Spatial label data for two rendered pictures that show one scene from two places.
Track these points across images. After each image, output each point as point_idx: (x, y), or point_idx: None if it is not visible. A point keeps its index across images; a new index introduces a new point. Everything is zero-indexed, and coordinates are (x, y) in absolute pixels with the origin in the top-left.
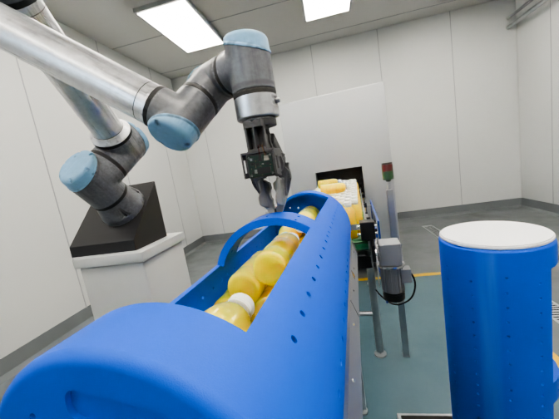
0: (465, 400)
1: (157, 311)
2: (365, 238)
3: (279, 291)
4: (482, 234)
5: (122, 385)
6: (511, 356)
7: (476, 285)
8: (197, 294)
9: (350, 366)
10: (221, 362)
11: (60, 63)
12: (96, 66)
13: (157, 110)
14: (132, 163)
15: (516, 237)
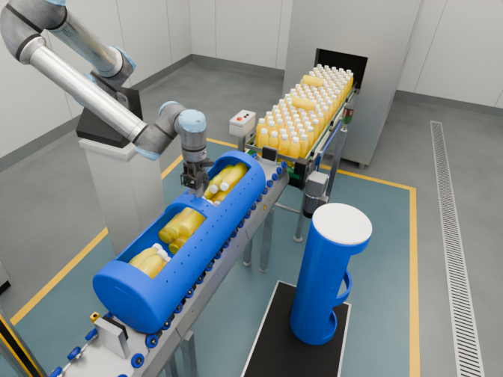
0: (297, 290)
1: (132, 269)
2: (296, 173)
3: (169, 264)
4: (334, 221)
5: (124, 286)
6: (317, 283)
7: (313, 247)
8: (151, 229)
9: (218, 268)
10: (144, 287)
11: (90, 108)
12: (108, 114)
13: (139, 144)
14: (122, 84)
15: (345, 233)
